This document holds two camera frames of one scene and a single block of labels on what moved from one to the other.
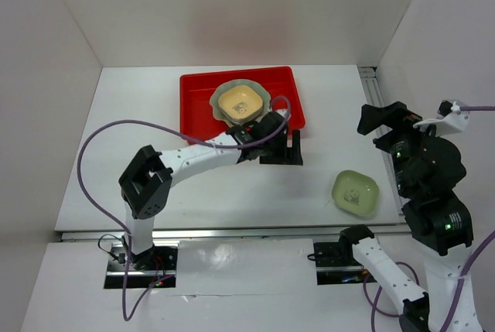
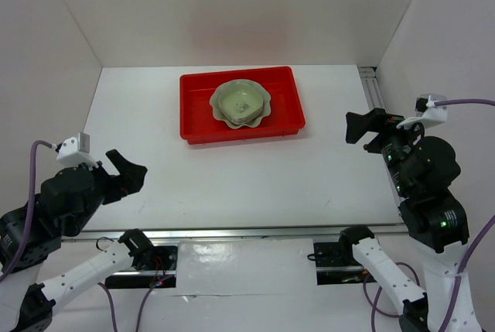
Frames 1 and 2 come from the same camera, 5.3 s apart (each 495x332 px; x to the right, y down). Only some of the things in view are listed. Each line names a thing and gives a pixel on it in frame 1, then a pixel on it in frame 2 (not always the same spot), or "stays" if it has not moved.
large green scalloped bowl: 254,83 stays
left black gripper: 286,155 to 131,176
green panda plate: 355,192 to 240,105
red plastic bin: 196,117 stays
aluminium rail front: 224,235 stays
